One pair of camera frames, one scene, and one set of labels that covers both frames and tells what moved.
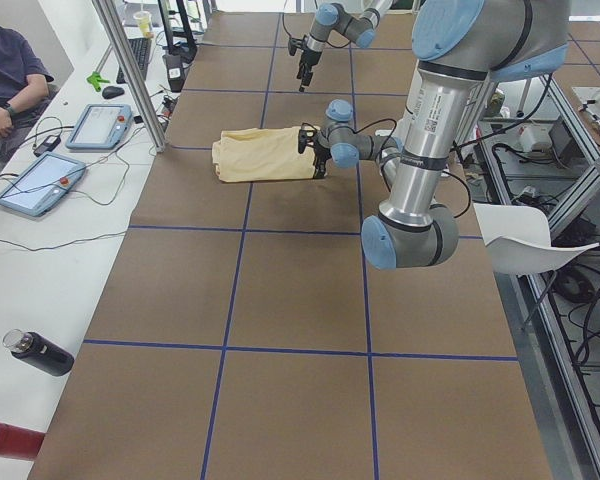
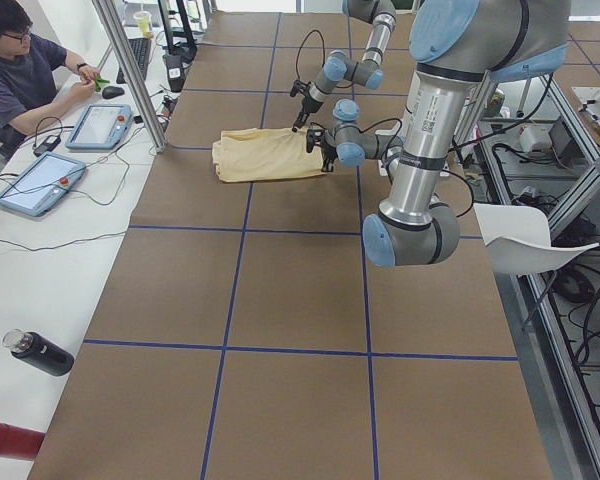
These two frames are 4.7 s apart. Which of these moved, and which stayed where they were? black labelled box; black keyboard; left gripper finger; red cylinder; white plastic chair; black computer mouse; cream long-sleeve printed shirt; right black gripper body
Moved: right black gripper body; left gripper finger
Stayed: red cylinder; white plastic chair; black computer mouse; black labelled box; black keyboard; cream long-sleeve printed shirt
